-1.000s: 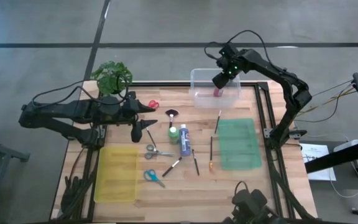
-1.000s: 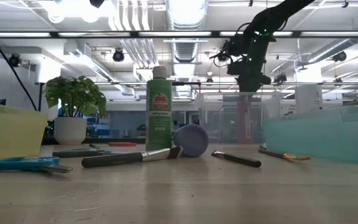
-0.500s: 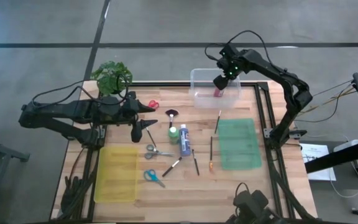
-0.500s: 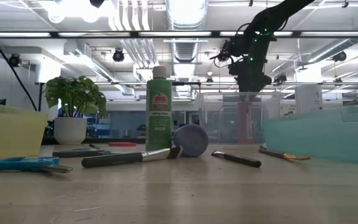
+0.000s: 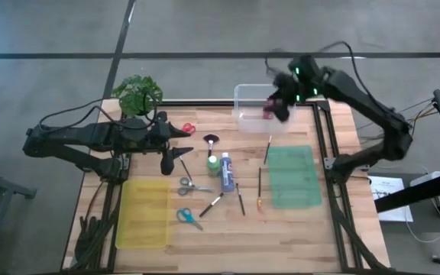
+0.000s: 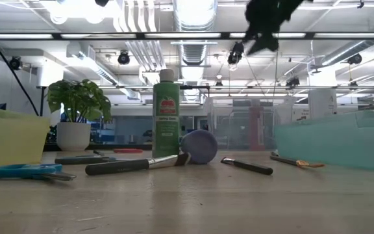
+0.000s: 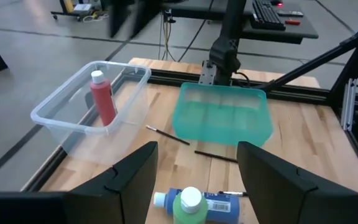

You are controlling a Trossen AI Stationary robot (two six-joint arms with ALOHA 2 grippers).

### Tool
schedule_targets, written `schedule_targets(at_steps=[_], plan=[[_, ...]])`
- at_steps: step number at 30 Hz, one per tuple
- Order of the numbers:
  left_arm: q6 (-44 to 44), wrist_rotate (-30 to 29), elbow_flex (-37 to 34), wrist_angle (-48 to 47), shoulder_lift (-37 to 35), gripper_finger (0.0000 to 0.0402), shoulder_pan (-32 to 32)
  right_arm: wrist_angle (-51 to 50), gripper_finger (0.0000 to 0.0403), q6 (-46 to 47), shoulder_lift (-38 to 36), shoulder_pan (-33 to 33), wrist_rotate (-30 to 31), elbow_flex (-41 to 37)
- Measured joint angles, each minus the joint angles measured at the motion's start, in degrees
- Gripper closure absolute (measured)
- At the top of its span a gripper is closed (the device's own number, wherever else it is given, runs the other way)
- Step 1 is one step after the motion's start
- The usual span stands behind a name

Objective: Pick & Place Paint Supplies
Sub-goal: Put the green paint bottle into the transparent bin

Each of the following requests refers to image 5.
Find teal plastic bin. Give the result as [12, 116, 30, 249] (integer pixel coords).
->
[267, 144, 323, 210]

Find black cable bundle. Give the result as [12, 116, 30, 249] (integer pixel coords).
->
[70, 179, 124, 270]

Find thin white cable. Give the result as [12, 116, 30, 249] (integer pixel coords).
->
[403, 197, 440, 244]

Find yellow plastic bin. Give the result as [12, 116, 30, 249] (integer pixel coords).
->
[115, 180, 171, 251]

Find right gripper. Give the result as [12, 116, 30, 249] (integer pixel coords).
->
[267, 72, 302, 124]

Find bundle of coloured wires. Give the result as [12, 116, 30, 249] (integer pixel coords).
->
[397, 97, 435, 133]

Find gold ferrule paintbrush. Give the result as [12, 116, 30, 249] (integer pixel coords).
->
[256, 166, 264, 212]

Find slim black silver ferrule brush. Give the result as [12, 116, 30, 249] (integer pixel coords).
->
[235, 183, 247, 217]

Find blue paint bottle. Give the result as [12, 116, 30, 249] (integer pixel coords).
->
[219, 151, 236, 193]

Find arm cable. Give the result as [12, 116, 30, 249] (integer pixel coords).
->
[318, 40, 376, 104]
[37, 91, 160, 133]

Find black handled fan brush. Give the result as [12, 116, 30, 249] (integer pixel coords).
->
[202, 132, 221, 159]

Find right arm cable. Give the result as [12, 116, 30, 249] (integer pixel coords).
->
[318, 40, 376, 104]

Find white box device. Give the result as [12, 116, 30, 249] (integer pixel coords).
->
[409, 170, 440, 188]

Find blue scissors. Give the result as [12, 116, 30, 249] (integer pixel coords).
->
[176, 207, 205, 231]

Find green plant in white pot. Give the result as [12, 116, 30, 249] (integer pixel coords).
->
[111, 74, 164, 118]

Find clear plastic bin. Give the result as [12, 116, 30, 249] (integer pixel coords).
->
[233, 83, 297, 134]

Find grey scissors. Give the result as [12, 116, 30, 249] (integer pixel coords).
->
[176, 176, 215, 197]

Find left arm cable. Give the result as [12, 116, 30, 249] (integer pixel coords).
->
[37, 91, 160, 133]

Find thin black paintbrush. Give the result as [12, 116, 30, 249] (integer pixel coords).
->
[263, 134, 273, 166]
[178, 154, 194, 183]

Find printed white paper sheet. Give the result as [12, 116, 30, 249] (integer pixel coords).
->
[367, 174, 415, 223]

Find green paint bottle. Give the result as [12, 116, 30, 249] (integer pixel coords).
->
[205, 154, 222, 178]

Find thick black silver ferrule brush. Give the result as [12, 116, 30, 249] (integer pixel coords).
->
[198, 192, 225, 219]

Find black workstation stand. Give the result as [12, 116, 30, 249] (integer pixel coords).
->
[374, 84, 440, 268]

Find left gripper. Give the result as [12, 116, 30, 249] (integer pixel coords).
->
[149, 110, 195, 176]

